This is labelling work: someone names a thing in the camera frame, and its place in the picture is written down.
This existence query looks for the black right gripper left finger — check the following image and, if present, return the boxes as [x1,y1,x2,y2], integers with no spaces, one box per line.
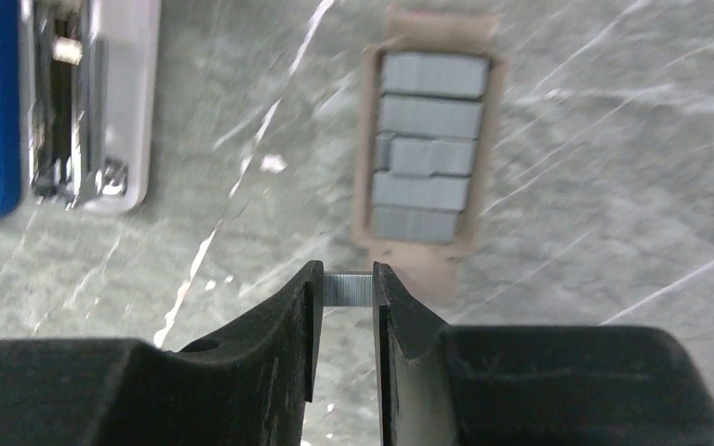
[0,261,324,445]

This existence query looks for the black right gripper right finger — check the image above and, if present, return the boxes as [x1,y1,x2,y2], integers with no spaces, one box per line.
[373,263,714,445]

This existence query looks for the brown cardboard staple tray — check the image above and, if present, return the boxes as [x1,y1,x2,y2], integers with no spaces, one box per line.
[352,5,508,301]

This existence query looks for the single grey staple strip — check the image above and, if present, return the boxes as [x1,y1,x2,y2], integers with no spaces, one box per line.
[324,272,373,308]

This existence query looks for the grey staple strips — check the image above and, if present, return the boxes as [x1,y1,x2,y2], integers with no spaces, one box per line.
[370,51,491,244]

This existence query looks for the beige white stapler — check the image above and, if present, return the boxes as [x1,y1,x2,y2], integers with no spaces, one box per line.
[18,0,162,215]

